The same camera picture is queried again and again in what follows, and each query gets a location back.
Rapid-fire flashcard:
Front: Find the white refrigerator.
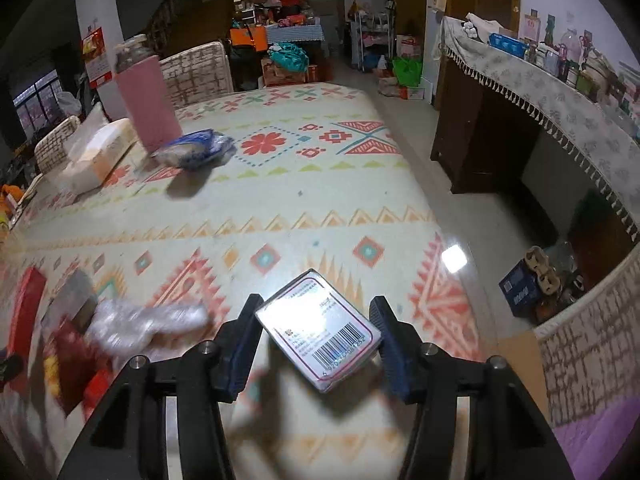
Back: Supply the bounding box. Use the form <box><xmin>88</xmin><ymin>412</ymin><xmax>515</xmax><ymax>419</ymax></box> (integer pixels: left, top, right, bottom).
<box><xmin>425</xmin><ymin>0</ymin><xmax>447</xmax><ymax>106</ymax></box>

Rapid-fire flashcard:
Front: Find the blue white plastic bag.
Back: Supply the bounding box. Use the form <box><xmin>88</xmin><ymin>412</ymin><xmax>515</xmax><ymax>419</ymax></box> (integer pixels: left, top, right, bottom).
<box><xmin>151</xmin><ymin>130</ymin><xmax>236</xmax><ymax>170</ymax></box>

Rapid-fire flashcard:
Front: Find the dark wooden sideboard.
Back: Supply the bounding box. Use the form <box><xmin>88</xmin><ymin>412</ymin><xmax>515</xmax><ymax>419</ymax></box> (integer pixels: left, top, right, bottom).
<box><xmin>431</xmin><ymin>52</ymin><xmax>640</xmax><ymax>286</ymax></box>

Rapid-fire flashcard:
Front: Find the small grey cardboard box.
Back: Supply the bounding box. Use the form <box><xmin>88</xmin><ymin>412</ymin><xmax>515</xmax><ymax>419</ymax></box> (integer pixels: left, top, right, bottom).
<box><xmin>255</xmin><ymin>268</ymin><xmax>383</xmax><ymax>393</ymax></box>

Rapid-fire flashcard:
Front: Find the red flat box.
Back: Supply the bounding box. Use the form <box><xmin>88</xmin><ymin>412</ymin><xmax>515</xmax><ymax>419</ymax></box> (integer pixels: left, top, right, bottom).
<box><xmin>7</xmin><ymin>266</ymin><xmax>47</xmax><ymax>361</ymax></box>

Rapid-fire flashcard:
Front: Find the chair with grey patterned cover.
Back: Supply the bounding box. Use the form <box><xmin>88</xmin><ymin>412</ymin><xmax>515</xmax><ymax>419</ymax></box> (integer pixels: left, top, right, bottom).
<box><xmin>159</xmin><ymin>41</ymin><xmax>235</xmax><ymax>108</ymax></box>
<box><xmin>34</xmin><ymin>116</ymin><xmax>82</xmax><ymax>175</ymax></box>
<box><xmin>535</xmin><ymin>240</ymin><xmax>640</xmax><ymax>426</ymax></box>

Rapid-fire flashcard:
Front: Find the cardboard egg carton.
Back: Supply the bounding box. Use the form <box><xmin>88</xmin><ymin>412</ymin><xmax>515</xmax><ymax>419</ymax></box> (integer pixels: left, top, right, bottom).
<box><xmin>522</xmin><ymin>246</ymin><xmax>561</xmax><ymax>301</ymax></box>

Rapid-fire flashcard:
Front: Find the blue cardboard box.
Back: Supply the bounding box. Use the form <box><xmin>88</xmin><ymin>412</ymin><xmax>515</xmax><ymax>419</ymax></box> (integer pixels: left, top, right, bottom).
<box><xmin>499</xmin><ymin>262</ymin><xmax>541</xmax><ymax>318</ymax></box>

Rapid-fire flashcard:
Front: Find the table with checkered cloth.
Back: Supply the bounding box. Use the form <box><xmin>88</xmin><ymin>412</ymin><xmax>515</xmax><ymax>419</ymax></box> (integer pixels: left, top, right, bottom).
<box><xmin>265</xmin><ymin>22</ymin><xmax>325</xmax><ymax>45</ymax></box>

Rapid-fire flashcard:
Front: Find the red wall calendar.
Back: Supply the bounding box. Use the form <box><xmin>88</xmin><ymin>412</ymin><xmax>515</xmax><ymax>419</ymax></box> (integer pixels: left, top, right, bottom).
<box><xmin>81</xmin><ymin>25</ymin><xmax>112</xmax><ymax>86</ymax></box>

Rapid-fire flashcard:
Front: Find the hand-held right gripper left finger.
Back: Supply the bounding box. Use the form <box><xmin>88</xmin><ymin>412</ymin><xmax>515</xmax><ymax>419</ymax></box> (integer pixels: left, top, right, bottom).
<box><xmin>57</xmin><ymin>292</ymin><xmax>266</xmax><ymax>480</ymax></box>

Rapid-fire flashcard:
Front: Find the purple plastic basket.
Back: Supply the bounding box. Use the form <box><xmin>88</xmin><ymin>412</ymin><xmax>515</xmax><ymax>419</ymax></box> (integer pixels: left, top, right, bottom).
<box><xmin>552</xmin><ymin>395</ymin><xmax>640</xmax><ymax>480</ymax></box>

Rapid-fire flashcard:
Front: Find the green bag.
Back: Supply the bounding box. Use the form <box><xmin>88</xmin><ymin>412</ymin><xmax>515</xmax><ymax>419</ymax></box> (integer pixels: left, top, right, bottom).
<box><xmin>392</xmin><ymin>57</ymin><xmax>423</xmax><ymax>87</ymax></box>

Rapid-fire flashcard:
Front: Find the dark red snack packet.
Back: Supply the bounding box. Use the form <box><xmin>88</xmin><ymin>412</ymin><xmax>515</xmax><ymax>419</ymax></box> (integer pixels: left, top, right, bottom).
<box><xmin>47</xmin><ymin>327</ymin><xmax>103</xmax><ymax>401</ymax></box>

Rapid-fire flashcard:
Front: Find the white storage rack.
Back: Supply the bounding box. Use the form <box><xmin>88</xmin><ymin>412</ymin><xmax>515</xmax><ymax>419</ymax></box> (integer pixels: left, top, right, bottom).
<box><xmin>350</xmin><ymin>10</ymin><xmax>393</xmax><ymax>72</ymax></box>

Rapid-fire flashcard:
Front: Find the pink thermos bottle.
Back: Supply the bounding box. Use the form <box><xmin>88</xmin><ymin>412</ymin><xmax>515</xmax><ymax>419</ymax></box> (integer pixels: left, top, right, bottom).
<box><xmin>112</xmin><ymin>35</ymin><xmax>183</xmax><ymax>153</ymax></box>

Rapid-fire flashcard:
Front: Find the white tissue pack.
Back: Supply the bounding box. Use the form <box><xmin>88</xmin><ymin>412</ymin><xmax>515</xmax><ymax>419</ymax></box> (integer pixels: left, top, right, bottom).
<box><xmin>59</xmin><ymin>102</ymin><xmax>138</xmax><ymax>193</ymax></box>

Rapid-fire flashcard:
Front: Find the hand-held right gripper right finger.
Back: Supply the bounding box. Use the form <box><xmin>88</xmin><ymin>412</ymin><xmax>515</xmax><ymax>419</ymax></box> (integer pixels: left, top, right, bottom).
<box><xmin>369</xmin><ymin>296</ymin><xmax>576</xmax><ymax>480</ymax></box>

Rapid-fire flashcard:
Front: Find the clear plastic bag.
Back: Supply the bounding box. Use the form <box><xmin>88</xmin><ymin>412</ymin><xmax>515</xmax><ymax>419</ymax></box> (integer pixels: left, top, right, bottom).
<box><xmin>85</xmin><ymin>297</ymin><xmax>210</xmax><ymax>356</ymax></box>

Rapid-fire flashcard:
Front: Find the row of jars and bottles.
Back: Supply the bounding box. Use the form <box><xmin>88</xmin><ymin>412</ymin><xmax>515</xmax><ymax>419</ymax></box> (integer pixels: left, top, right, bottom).
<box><xmin>520</xmin><ymin>10</ymin><xmax>640</xmax><ymax>116</ymax></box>

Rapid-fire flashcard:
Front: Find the white cloth bundle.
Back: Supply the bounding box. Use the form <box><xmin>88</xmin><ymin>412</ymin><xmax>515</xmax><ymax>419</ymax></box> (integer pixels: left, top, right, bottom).
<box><xmin>465</xmin><ymin>12</ymin><xmax>516</xmax><ymax>41</ymax></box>

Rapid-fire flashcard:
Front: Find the dark grey flat box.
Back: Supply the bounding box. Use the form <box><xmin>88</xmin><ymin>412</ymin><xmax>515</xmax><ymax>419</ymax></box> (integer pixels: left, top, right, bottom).
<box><xmin>42</xmin><ymin>269</ymin><xmax>98</xmax><ymax>331</ymax></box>

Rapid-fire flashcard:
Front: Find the sideboard with lace cloth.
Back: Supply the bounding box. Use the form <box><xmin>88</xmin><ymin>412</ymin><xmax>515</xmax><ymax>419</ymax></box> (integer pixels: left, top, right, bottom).
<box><xmin>440</xmin><ymin>15</ymin><xmax>640</xmax><ymax>241</ymax></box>

